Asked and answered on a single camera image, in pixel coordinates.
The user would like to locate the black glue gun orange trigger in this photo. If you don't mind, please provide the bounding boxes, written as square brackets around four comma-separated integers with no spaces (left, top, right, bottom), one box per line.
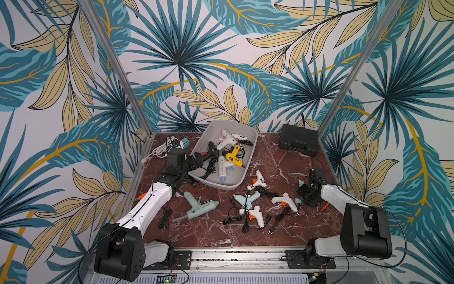
[202,142,219,162]

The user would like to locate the white glue gun long nozzle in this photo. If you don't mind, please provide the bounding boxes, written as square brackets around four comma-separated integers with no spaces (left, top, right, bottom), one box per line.
[271,192,299,215]

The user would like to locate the white blue-tip glue gun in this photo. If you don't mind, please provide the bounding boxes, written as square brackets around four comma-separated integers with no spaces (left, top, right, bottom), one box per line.
[218,156,235,182]

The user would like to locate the yellow glue gun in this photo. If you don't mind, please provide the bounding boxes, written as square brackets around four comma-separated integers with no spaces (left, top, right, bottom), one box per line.
[226,145,245,168]

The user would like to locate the large white pink glue gun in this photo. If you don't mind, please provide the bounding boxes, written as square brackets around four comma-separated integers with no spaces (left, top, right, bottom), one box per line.
[216,129,237,150]

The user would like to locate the large mint green glue gun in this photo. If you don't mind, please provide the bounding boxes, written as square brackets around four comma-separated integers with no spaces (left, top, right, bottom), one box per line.
[173,192,219,222]

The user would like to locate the white glue gun red switch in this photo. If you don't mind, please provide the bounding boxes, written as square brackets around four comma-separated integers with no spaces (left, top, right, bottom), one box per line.
[247,170,267,190]

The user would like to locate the small white orange glue gun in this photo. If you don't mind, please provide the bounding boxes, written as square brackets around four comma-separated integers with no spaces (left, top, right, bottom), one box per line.
[231,133,248,144]

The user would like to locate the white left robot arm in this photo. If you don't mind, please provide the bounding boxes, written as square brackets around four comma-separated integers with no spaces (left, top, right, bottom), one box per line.
[94,148,210,282]

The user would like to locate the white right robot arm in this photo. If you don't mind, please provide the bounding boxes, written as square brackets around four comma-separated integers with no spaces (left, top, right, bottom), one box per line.
[298,169,393,262]

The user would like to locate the grey plastic storage box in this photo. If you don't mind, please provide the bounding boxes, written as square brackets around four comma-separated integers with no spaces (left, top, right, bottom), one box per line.
[189,120,258,191]

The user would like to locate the white glue gun orange trigger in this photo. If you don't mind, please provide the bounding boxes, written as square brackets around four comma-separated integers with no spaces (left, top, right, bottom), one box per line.
[239,205,265,229]

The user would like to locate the small mint glue gun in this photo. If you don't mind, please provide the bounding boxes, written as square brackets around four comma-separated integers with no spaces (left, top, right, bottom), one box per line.
[234,191,261,209]

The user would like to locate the teal power strip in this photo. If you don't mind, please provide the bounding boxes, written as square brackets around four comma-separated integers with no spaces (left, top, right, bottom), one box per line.
[180,138,190,149]

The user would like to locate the black tool case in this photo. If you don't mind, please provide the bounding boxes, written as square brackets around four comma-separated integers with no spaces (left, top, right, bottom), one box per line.
[278,124,319,157]

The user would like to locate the orange handled pliers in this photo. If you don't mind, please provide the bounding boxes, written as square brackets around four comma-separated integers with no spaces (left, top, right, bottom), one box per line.
[320,202,330,213]

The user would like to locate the white power cord with plug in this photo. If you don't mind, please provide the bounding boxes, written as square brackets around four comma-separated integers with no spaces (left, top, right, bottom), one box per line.
[141,136,180,164]

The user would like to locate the front aluminium rail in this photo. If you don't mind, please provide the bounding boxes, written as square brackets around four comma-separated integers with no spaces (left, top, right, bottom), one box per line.
[135,246,393,284]

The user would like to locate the right aluminium frame post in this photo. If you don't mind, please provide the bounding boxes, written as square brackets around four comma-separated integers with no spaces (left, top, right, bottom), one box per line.
[318,1,403,136]

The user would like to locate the aluminium frame post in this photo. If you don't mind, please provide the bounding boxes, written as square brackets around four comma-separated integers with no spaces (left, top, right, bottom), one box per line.
[80,0,153,136]
[318,1,403,136]

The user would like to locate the left aluminium frame post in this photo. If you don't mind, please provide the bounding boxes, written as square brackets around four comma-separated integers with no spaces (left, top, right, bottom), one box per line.
[80,0,153,136]

